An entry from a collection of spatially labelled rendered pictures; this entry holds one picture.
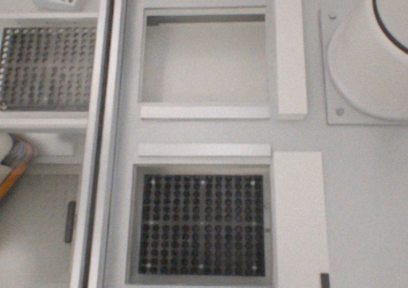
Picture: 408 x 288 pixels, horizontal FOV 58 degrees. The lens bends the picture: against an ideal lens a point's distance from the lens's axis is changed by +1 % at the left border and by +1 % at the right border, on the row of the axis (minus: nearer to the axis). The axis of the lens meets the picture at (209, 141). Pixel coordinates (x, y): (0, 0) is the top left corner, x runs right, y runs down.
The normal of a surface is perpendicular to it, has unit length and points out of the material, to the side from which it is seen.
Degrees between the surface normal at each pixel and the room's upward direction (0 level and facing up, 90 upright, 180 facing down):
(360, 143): 0
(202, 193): 0
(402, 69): 90
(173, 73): 0
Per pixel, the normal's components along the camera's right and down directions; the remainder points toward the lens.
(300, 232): -0.05, -0.25
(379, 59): -0.75, 0.64
